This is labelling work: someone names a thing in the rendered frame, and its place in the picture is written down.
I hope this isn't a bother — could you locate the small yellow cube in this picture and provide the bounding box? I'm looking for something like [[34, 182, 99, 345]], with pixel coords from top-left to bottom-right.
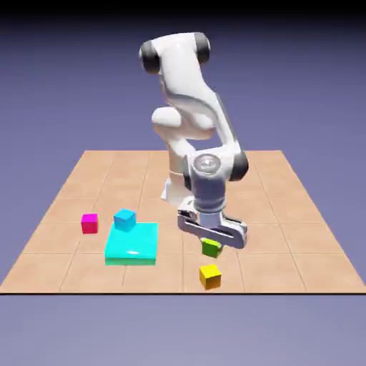
[[199, 263, 222, 290]]

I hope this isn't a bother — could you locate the small magenta cube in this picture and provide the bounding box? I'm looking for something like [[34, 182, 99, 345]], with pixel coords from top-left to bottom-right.
[[81, 213, 99, 234]]

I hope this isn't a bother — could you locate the large cyan box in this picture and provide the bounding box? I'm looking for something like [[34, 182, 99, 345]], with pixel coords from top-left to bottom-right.
[[104, 222, 159, 266]]

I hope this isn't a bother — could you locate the small blue cube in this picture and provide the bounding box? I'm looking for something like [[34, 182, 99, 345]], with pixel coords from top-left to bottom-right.
[[113, 208, 137, 232]]

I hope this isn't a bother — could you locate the small green cube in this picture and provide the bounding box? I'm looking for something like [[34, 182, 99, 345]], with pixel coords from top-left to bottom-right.
[[201, 237, 224, 259]]

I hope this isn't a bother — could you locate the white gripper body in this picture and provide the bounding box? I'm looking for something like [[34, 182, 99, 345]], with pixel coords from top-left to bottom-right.
[[177, 199, 249, 249]]

